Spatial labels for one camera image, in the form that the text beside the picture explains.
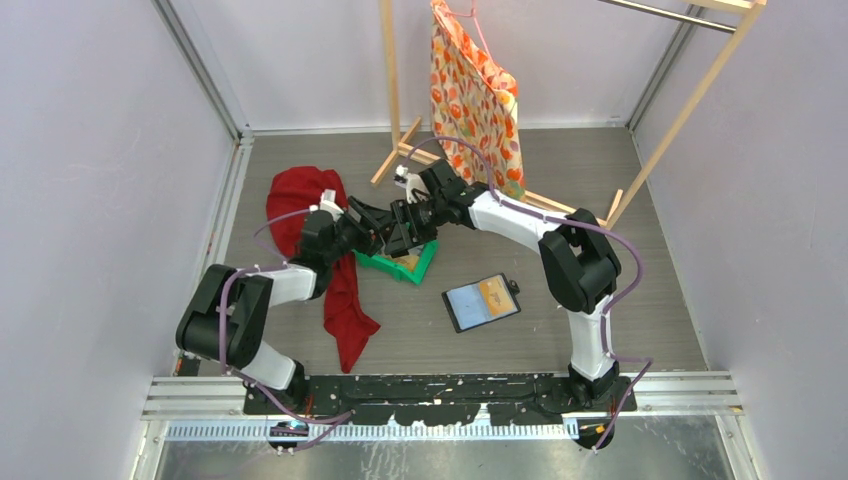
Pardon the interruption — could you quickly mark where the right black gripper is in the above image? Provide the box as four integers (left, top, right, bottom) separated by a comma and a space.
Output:
386, 197, 447, 256

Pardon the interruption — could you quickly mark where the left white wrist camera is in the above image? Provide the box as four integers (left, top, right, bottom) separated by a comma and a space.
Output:
319, 189, 345, 221

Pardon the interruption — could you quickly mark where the wooden clothes rack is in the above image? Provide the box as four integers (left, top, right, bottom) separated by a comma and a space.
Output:
369, 0, 770, 229

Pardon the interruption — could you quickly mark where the pink wire hanger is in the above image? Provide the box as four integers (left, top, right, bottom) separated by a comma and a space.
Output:
431, 1, 498, 68

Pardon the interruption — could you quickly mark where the orange floral tote bag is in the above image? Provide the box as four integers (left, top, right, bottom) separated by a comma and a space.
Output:
430, 1, 526, 200

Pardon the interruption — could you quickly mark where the perforated metal rail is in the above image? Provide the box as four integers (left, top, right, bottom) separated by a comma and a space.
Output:
164, 419, 578, 442

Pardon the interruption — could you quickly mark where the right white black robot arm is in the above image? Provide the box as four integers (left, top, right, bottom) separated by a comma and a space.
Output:
386, 160, 621, 411

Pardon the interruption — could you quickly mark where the red cloth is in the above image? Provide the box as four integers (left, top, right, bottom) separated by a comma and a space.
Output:
266, 166, 380, 374

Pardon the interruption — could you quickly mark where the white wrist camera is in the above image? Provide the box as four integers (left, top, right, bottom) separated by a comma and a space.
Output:
393, 166, 430, 204
319, 189, 345, 221

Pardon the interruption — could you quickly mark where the black card holder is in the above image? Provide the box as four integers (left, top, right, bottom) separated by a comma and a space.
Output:
441, 273, 521, 333

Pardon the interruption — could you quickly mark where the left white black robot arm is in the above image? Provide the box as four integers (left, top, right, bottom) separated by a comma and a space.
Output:
175, 191, 396, 414

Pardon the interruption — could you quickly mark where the green plastic bin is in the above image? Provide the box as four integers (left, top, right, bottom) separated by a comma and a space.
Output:
354, 240, 439, 285

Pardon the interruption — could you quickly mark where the orange patterned credit card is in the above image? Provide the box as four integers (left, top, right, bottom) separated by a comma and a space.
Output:
478, 275, 518, 318

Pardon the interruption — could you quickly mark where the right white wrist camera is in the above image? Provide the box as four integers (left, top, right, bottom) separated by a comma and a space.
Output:
393, 166, 430, 204

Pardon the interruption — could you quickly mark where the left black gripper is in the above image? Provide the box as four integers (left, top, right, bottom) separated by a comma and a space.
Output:
325, 198, 391, 266

